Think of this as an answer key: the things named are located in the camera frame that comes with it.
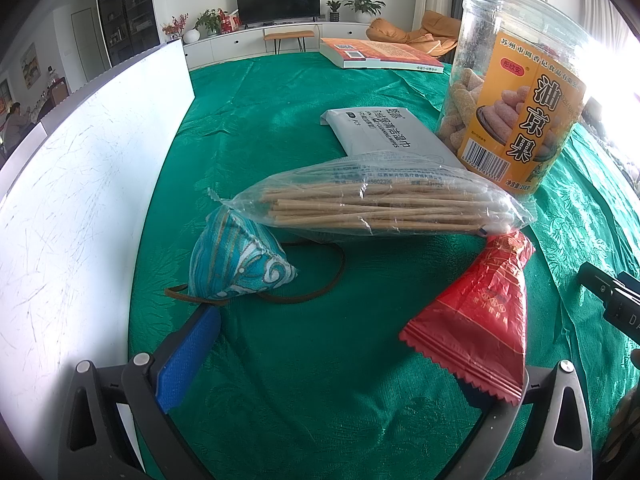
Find red snack packet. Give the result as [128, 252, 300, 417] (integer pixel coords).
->
[399, 231, 536, 403]

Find white board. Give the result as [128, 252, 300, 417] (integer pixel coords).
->
[0, 37, 196, 461]

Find green leafy potted plant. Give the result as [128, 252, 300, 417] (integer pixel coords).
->
[194, 8, 223, 37]

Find white television cabinet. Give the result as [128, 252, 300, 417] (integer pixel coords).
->
[182, 21, 373, 68]

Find teal patterned fabric pouch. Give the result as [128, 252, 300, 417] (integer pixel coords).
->
[189, 189, 298, 306]

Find red flowers in white vase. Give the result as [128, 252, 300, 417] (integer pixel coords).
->
[161, 12, 201, 44]

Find large potted plant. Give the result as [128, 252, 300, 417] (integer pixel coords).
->
[344, 0, 386, 23]

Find framed wall picture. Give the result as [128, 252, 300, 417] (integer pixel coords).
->
[20, 42, 41, 88]

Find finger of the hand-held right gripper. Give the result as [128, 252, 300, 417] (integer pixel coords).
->
[579, 261, 623, 297]

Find green tablecloth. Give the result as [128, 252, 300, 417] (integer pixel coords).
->
[127, 52, 640, 480]

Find orange lounge chair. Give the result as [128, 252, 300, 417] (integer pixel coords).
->
[366, 10, 463, 58]

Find wooden stool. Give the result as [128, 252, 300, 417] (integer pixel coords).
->
[263, 29, 317, 54]

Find orange book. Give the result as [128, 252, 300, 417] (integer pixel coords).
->
[319, 36, 446, 74]

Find grey wet wipes pack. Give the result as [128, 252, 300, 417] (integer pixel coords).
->
[318, 107, 473, 171]

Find dark display cabinet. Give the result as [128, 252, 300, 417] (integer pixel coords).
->
[95, 0, 162, 68]

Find blue patterned fabric pouch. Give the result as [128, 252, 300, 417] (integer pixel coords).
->
[166, 242, 347, 306]

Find bag of wooden sticks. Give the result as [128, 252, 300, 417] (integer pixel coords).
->
[234, 152, 537, 238]

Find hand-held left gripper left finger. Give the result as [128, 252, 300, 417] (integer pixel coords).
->
[56, 304, 222, 480]

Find clear plastic snack jar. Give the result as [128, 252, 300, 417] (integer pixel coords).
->
[434, 0, 592, 196]

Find white door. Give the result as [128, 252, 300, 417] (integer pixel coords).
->
[70, 7, 108, 93]

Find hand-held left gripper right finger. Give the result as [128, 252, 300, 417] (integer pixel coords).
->
[450, 359, 594, 480]

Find black television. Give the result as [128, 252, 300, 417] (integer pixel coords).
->
[236, 0, 321, 26]

